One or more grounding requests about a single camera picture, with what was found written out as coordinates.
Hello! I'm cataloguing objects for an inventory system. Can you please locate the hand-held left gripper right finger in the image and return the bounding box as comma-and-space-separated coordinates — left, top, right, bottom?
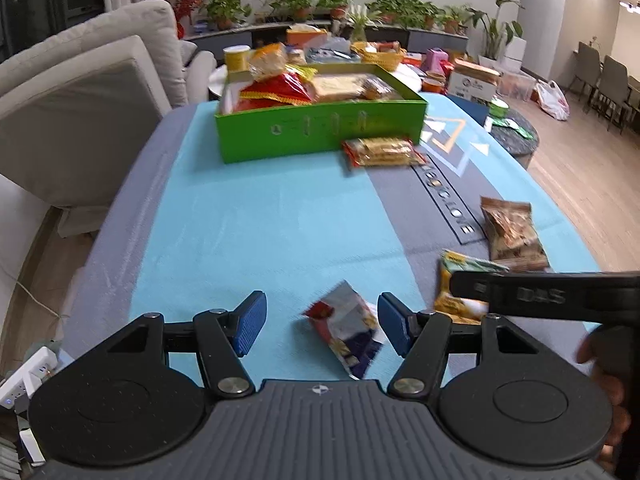
377, 292, 546, 398

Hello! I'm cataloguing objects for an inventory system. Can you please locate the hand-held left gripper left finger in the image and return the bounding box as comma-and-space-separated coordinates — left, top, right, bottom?
107, 290, 268, 400

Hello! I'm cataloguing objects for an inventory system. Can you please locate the white purple snack packet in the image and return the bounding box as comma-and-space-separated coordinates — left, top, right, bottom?
301, 280, 385, 380

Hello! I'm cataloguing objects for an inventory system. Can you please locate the yellow snack packet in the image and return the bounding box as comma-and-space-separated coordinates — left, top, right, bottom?
433, 249, 511, 325

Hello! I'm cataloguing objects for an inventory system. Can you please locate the green cardboard box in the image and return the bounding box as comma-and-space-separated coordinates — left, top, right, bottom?
214, 62, 429, 165

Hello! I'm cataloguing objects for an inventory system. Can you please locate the large red snack packet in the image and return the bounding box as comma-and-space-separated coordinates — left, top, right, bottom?
239, 72, 317, 107

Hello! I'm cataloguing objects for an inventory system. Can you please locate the clear bread slice packet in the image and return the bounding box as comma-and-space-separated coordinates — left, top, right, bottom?
312, 74, 373, 103

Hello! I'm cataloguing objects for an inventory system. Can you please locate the person's right hand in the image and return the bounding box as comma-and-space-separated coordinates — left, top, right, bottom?
575, 330, 632, 471

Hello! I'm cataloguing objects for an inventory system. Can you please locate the brown snack packet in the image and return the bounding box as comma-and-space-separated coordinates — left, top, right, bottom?
480, 196, 550, 272

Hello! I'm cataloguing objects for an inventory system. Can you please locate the blue patterned table mat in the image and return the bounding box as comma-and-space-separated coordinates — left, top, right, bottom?
62, 92, 601, 386

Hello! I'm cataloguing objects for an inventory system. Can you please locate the dark round coffee table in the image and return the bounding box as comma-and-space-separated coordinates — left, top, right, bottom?
480, 105, 541, 171

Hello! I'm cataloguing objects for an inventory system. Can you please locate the green snack packet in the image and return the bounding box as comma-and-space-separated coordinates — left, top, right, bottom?
487, 117, 535, 140

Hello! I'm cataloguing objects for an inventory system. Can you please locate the red yellow biscuit packet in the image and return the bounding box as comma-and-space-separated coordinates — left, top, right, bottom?
341, 136, 427, 170

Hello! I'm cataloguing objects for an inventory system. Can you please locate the white plastic bag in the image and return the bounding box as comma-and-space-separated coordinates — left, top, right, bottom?
532, 80, 571, 122

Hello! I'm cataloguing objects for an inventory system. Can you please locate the clear storage box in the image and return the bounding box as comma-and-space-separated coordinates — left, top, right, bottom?
495, 69, 536, 101

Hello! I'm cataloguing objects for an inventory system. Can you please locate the brown blue paper carton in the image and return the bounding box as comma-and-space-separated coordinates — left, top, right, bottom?
446, 58, 502, 106

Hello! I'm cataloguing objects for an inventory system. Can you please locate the grey dining chair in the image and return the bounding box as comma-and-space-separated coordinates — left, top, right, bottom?
597, 55, 631, 126
625, 76, 640, 133
570, 41, 603, 103

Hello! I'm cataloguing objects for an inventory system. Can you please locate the white power strip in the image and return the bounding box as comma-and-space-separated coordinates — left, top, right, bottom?
0, 345, 58, 411

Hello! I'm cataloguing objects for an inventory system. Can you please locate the nut snack packet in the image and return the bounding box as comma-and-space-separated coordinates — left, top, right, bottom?
365, 77, 403, 101

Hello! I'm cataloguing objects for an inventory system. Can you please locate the pink box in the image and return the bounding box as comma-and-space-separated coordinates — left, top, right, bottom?
424, 48, 448, 75

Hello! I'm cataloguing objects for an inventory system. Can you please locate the clear bread loaf bag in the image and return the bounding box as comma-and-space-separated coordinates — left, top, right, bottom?
250, 42, 290, 82

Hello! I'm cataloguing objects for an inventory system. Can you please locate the yellow wicker basket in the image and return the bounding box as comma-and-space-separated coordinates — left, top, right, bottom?
351, 41, 407, 71

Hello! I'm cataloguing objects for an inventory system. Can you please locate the yellow cup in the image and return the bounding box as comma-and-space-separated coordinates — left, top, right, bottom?
223, 44, 251, 72

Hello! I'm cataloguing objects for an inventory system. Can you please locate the beige sofa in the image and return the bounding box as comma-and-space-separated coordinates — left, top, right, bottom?
0, 0, 217, 238

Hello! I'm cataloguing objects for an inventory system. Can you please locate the dark television console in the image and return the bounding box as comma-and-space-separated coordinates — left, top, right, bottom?
182, 22, 471, 56

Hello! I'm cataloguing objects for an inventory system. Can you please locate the orange box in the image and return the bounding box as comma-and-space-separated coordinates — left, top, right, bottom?
286, 29, 328, 48

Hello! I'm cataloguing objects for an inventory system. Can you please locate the row of potted plants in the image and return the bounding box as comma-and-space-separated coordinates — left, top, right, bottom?
165, 0, 527, 71

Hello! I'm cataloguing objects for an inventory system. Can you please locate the white cable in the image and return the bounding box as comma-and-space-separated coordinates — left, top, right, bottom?
0, 260, 71, 321

